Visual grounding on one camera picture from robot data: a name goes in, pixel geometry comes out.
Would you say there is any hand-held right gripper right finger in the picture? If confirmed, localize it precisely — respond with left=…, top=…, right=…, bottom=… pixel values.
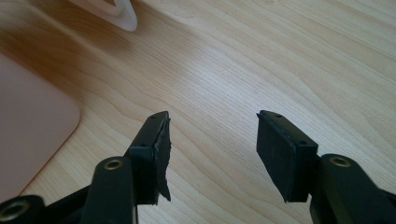
left=256, top=109, right=319, bottom=203

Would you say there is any pink mat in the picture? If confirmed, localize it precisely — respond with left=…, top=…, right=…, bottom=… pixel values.
left=0, top=53, right=81, bottom=203

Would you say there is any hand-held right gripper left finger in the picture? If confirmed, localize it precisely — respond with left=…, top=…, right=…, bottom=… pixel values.
left=123, top=110, right=173, bottom=206

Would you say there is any white plastic tray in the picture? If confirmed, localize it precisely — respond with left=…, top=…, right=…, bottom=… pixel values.
left=68, top=0, right=138, bottom=33

